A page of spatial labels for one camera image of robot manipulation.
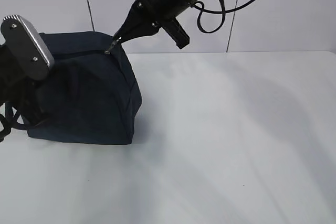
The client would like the dark navy fabric lunch bag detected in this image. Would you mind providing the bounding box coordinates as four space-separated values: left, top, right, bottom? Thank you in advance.
27 31 142 145

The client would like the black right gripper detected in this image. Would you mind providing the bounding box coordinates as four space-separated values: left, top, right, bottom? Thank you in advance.
111 0 190 49

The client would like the silver zipper pull ring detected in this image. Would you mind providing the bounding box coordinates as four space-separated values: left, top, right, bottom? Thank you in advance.
104 36 123 55

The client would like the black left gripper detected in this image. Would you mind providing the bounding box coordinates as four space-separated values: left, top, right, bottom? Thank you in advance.
1 44 51 130

